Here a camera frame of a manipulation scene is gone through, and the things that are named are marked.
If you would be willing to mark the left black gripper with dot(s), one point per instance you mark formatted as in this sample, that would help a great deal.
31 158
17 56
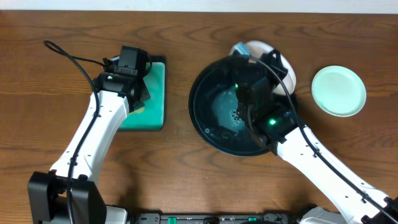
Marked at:
140 94

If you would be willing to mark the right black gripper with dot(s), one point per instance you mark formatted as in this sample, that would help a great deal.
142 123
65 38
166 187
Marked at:
266 70

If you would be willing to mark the white plate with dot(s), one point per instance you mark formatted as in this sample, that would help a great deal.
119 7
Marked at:
270 55

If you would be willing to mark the green scouring sponge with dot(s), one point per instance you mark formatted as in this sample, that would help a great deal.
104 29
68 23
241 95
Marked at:
139 109

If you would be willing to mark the mint plate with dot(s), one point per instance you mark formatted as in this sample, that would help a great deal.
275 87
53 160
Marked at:
338 91

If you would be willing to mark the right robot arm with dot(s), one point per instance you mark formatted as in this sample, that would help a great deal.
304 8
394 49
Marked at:
355 199

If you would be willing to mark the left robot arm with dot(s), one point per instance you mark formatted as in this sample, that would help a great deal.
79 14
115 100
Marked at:
68 192

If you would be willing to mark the rectangular dark green tray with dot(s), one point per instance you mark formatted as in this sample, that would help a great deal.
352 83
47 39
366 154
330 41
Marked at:
153 117

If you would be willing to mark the round black tray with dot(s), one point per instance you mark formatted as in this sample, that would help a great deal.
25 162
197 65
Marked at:
213 110

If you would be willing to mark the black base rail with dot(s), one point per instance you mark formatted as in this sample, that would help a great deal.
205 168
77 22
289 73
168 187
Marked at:
156 218

